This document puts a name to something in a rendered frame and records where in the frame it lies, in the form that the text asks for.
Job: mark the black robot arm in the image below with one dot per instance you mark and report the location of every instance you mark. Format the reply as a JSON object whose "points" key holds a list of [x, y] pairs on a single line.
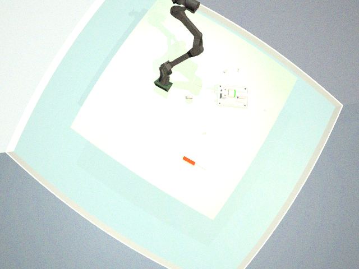
{"points": [[165, 70]]}

